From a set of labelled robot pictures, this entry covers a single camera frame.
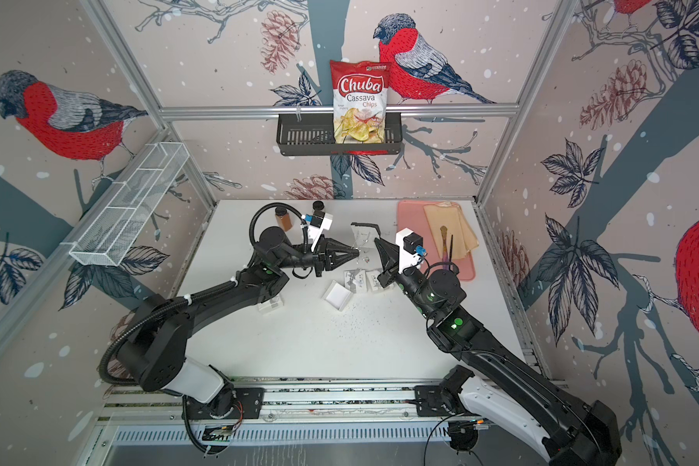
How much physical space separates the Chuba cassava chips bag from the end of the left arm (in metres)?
0.38

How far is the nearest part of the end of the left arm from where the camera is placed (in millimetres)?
647

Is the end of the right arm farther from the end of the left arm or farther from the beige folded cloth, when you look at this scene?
the beige folded cloth

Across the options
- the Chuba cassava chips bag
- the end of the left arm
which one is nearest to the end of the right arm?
Result: the end of the left arm

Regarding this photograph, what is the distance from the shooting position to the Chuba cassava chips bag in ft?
2.79
